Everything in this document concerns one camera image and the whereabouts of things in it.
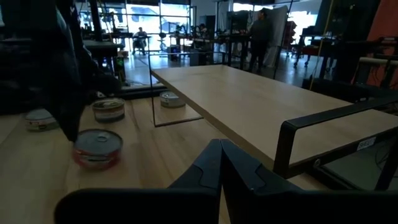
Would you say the white blue label can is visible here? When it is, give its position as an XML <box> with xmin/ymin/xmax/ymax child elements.
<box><xmin>91</xmin><ymin>97</ymin><xmax>126</xmax><ymax>123</ymax></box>

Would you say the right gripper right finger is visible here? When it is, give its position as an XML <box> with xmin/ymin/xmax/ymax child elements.
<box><xmin>220</xmin><ymin>139</ymin><xmax>398</xmax><ymax>224</ymax></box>

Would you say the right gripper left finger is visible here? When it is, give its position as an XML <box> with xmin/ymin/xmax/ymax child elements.
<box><xmin>54</xmin><ymin>139</ymin><xmax>223</xmax><ymax>224</ymax></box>

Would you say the black vertical post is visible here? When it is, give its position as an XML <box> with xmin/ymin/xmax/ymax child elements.
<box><xmin>88</xmin><ymin>0</ymin><xmax>103</xmax><ymax>41</ymax></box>

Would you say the beige horizontal bar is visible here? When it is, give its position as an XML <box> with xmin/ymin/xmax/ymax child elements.
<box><xmin>357</xmin><ymin>55</ymin><xmax>398</xmax><ymax>68</ymax></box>

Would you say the wooden shelf black metal frame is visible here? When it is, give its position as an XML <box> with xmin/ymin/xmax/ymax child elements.
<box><xmin>147</xmin><ymin>51</ymin><xmax>398</xmax><ymax>191</ymax></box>

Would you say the green label tuna can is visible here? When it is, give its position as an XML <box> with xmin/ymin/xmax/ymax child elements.
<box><xmin>159</xmin><ymin>90</ymin><xmax>187</xmax><ymax>109</ymax></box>
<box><xmin>24</xmin><ymin>108</ymin><xmax>60</xmax><ymax>132</ymax></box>

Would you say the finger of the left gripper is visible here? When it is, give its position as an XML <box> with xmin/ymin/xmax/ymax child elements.
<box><xmin>70</xmin><ymin>100</ymin><xmax>91</xmax><ymax>143</ymax></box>
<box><xmin>46</xmin><ymin>102</ymin><xmax>75</xmax><ymax>143</ymax></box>

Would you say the person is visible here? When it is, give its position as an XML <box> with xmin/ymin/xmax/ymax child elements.
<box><xmin>196</xmin><ymin>23</ymin><xmax>208</xmax><ymax>40</ymax></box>
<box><xmin>132</xmin><ymin>27</ymin><xmax>149</xmax><ymax>56</ymax></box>
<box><xmin>247</xmin><ymin>7</ymin><xmax>274</xmax><ymax>74</ymax></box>

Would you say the black monitor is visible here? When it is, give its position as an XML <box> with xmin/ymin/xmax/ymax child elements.
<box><xmin>313</xmin><ymin>0</ymin><xmax>382</xmax><ymax>82</ymax></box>

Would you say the red label can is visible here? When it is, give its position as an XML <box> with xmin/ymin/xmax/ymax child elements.
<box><xmin>72</xmin><ymin>128</ymin><xmax>124</xmax><ymax>170</ymax></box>

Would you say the yellow hanging cable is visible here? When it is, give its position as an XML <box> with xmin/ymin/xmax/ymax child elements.
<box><xmin>307</xmin><ymin>0</ymin><xmax>335</xmax><ymax>91</ymax></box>

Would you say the black background table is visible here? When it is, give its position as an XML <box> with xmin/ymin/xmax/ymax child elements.
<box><xmin>82</xmin><ymin>39</ymin><xmax>125</xmax><ymax>60</ymax></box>

